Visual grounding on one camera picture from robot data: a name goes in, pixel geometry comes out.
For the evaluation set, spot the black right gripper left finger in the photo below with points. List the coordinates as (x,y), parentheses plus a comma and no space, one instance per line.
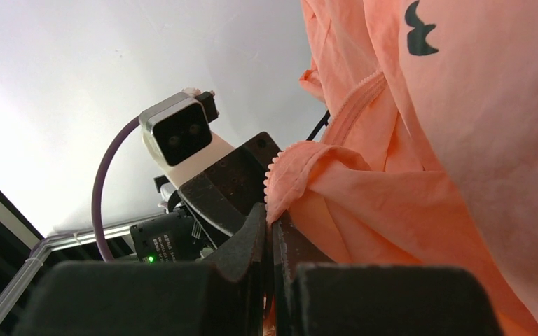
(219,295)

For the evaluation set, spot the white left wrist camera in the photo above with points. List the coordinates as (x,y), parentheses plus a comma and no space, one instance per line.
(178,136)

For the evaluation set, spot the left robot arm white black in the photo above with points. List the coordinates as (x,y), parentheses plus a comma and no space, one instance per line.
(177,236)

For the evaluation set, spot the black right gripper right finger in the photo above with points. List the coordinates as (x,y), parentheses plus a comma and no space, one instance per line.
(316,296)

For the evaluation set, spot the salmon pink hooded jacket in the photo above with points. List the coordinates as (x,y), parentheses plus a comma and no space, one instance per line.
(431,153)

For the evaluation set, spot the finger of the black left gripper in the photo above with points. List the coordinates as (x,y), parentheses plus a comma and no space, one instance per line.
(224,193)

